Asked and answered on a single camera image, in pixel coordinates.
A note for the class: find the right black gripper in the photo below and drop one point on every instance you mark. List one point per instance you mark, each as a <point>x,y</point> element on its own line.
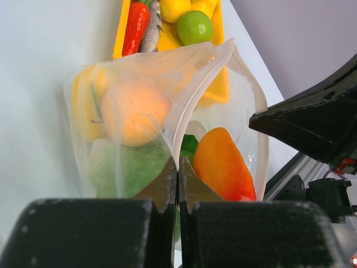
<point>320,122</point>

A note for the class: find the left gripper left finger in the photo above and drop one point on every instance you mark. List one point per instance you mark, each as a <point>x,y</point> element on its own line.
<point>121,232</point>

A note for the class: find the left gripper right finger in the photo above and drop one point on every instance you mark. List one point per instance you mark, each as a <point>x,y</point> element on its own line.
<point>273,233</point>

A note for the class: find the toy napa cabbage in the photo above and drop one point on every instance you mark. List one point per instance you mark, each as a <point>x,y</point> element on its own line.
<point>118,171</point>

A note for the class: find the toy red pepper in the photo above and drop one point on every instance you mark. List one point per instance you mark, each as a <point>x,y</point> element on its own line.
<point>219,164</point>

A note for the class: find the white-dotted zip top bag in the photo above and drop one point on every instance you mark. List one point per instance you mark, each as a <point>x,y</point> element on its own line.
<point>209,87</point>

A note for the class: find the toy orange apricot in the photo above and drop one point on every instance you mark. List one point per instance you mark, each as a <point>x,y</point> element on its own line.
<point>134,112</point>

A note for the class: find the toy yellow mango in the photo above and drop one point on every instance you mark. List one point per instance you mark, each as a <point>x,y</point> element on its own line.
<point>89,88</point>

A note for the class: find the toy green apple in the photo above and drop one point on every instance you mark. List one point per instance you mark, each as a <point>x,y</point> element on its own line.
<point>194,27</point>

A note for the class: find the toy yellow pear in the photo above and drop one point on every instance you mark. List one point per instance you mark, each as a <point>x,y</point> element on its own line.
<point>205,6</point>

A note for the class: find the toy grey fish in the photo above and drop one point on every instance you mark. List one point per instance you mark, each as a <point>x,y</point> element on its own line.
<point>153,32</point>

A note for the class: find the toy lemon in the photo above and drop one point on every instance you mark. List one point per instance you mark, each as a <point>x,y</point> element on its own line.
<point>172,10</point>

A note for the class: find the toy carrot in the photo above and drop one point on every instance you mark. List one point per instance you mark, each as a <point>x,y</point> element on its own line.
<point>137,23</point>

